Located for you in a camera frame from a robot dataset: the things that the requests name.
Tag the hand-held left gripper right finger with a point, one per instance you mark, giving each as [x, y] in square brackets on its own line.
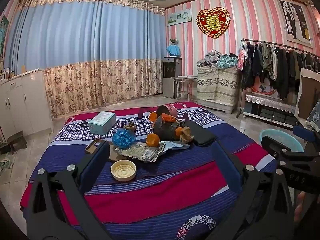
[225, 170]

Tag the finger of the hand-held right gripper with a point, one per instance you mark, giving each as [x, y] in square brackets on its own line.
[272, 146]
[303, 133]

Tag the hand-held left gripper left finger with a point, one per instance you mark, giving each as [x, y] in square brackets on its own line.
[96, 162]

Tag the light blue plastic basket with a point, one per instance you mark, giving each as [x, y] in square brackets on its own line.
[282, 137]

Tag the cream round lid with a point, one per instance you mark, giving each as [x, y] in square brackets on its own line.
[123, 170]

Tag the printed packet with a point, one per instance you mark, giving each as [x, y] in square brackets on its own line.
[140, 152]

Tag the brown scrap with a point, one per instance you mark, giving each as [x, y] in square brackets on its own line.
[130, 126]

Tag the brown paper bag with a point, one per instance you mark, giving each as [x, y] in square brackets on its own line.
[187, 135]

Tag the light blue face mask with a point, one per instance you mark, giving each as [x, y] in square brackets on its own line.
[175, 145]

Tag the orange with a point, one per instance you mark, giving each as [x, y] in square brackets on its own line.
[153, 116]
[153, 140]
[179, 131]

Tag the dark cup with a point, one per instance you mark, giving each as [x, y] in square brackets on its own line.
[163, 130]

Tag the orange plastic wrapper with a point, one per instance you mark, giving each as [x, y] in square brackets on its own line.
[168, 117]

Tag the person's right hand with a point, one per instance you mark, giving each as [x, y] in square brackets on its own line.
[300, 205]

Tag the brown phone case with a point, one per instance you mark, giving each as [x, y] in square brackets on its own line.
[90, 150]

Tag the blue patterned fringed cloth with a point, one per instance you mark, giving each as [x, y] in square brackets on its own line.
[314, 117]

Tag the low glass tv stand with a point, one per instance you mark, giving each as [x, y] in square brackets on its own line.
[270, 116]

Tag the small black object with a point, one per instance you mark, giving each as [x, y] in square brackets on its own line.
[85, 123]

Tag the teal cardboard box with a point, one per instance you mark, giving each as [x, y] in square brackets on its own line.
[102, 122]

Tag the white framed brown board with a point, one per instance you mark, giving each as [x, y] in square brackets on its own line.
[310, 92]

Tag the white lace cloth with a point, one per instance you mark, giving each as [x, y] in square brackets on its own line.
[270, 102]

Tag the black wallet case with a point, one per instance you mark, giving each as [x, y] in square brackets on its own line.
[200, 132]

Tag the bed with striped blanket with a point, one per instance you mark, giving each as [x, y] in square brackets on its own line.
[162, 205]

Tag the row of hanging clothes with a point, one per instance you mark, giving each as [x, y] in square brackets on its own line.
[280, 65]

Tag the cabinet under patterned cloth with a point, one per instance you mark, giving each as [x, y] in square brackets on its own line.
[217, 87]

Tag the pink cup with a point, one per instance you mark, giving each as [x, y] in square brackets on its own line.
[170, 110]

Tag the low wooden stool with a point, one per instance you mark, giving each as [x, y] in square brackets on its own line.
[15, 142]

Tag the crumpled floor cloth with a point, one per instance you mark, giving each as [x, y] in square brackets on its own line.
[6, 161]

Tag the white cabinet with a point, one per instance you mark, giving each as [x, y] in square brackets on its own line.
[25, 105]

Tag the metal clothes rack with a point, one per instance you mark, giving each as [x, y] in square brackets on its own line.
[275, 45]

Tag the pink hanging bag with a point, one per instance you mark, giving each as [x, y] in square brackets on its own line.
[241, 57]

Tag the small metal table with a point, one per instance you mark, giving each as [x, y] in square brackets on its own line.
[183, 80]

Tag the pile of clothes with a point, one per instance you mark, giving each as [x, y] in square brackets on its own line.
[217, 58]

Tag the grey water dispenser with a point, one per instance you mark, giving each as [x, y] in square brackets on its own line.
[171, 80]

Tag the blue and floral curtain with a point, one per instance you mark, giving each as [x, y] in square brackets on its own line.
[87, 42]

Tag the blue cloth cover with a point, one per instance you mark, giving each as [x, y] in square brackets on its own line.
[174, 50]

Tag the small potted plant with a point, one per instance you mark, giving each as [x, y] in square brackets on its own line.
[173, 41]

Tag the window silhouette wall poster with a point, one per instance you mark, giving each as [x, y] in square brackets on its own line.
[295, 20]

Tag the red heart wall decoration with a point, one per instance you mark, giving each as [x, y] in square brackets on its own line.
[213, 22]

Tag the green wall poster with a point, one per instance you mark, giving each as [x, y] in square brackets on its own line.
[3, 35]

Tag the landscape wall picture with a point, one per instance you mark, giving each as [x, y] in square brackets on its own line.
[179, 17]

